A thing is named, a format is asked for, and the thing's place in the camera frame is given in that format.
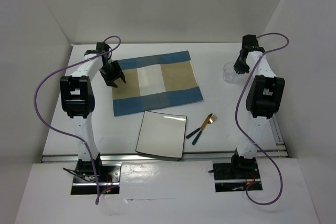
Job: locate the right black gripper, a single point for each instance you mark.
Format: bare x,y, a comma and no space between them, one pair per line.
242,70

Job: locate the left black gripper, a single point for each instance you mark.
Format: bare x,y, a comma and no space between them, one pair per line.
117,73

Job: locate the blue beige white placemat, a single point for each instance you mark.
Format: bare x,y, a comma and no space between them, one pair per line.
155,82

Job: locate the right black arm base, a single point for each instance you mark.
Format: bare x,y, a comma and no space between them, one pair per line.
228,180

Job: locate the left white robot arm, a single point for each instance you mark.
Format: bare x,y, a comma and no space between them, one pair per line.
78,101

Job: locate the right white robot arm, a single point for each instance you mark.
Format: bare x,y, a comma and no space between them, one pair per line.
262,101

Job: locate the clear drinking glass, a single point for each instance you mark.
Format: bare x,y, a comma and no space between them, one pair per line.
229,74

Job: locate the square white black-rimmed plate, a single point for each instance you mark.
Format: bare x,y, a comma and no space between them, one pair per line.
162,135

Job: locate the gold fork green handle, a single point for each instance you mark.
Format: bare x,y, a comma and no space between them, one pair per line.
210,119

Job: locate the gold knife green handle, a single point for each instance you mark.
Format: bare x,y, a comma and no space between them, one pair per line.
190,135

